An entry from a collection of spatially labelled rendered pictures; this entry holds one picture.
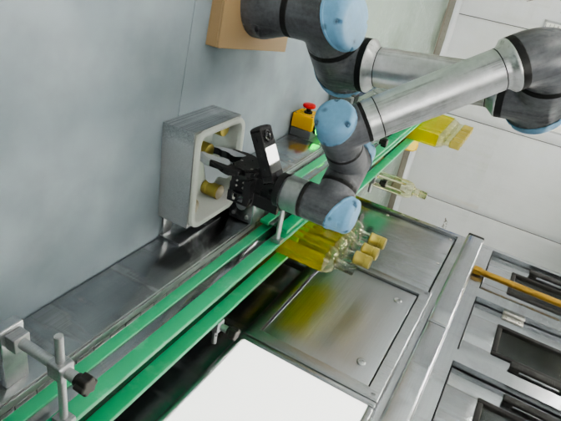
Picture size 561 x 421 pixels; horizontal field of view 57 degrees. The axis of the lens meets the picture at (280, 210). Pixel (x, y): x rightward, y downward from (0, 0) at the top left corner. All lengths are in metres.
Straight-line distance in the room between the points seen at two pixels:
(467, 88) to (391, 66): 0.24
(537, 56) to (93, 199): 0.80
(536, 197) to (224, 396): 6.58
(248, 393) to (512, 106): 0.77
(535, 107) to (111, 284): 0.87
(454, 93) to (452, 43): 6.19
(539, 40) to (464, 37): 6.12
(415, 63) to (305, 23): 0.24
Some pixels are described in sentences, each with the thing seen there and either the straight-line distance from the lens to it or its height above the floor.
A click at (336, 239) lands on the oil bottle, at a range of 1.36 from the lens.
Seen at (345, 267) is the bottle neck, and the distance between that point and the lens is 1.30.
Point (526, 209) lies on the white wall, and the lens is 7.50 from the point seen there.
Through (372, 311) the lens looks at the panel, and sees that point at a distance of 1.41.
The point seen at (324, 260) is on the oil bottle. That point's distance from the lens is 1.30.
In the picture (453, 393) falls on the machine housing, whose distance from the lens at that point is 1.35.
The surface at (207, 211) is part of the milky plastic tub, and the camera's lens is 1.19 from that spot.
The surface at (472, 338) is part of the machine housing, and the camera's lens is 1.53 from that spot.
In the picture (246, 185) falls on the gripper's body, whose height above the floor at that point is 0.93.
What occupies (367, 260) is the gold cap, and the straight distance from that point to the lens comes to 1.34.
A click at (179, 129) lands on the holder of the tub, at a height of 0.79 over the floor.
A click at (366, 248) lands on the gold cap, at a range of 1.39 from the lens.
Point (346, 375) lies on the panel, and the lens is 1.21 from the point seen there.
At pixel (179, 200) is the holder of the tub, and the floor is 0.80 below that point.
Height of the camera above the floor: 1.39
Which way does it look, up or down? 21 degrees down
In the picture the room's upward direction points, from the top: 113 degrees clockwise
